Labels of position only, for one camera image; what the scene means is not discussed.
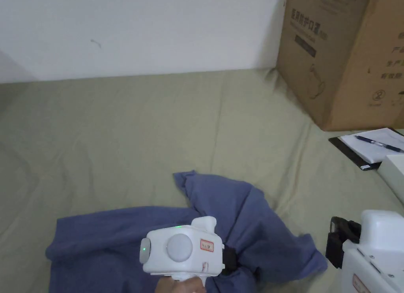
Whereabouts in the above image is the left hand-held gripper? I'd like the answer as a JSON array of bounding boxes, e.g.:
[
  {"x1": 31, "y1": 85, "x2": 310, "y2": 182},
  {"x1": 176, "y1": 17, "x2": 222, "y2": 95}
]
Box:
[{"x1": 140, "y1": 216, "x2": 238, "y2": 285}]

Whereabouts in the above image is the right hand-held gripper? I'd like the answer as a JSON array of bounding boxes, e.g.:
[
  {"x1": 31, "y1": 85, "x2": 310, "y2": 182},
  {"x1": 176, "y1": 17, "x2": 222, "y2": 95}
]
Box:
[{"x1": 325, "y1": 209, "x2": 404, "y2": 293}]

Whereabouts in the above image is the dark blue shirt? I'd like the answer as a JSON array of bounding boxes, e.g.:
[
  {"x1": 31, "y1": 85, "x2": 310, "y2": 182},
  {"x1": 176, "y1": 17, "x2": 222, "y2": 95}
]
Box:
[{"x1": 45, "y1": 169, "x2": 329, "y2": 293}]

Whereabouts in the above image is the person's left hand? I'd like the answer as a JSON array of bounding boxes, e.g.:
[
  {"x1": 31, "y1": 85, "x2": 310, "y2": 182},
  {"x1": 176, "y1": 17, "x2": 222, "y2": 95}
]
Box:
[{"x1": 153, "y1": 276, "x2": 206, "y2": 293}]

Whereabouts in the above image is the white flat box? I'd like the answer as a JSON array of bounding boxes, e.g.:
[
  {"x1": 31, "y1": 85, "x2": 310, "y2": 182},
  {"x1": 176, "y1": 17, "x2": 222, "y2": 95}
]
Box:
[{"x1": 377, "y1": 154, "x2": 404, "y2": 209}]

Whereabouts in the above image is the white paper sheet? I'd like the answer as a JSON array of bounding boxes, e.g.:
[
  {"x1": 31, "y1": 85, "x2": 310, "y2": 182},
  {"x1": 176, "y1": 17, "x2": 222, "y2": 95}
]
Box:
[{"x1": 340, "y1": 128, "x2": 404, "y2": 164}]

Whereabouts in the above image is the black clipboard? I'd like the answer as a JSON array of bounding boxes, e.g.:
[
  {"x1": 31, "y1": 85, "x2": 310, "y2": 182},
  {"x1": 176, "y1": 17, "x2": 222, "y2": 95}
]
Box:
[{"x1": 328, "y1": 127, "x2": 404, "y2": 172}]

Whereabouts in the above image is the blue pen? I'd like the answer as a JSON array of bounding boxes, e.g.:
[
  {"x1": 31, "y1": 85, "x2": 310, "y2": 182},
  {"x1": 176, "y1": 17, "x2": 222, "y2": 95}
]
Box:
[{"x1": 354, "y1": 135, "x2": 404, "y2": 153}]

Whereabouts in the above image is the bed with pale green sheet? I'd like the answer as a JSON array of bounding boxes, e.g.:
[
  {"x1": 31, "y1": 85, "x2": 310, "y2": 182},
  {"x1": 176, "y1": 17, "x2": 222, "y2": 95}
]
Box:
[{"x1": 0, "y1": 66, "x2": 404, "y2": 293}]

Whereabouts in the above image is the large brown cardboard carton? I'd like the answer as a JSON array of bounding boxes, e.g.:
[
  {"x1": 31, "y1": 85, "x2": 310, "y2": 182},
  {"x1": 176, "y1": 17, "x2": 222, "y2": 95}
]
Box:
[{"x1": 277, "y1": 0, "x2": 404, "y2": 132}]

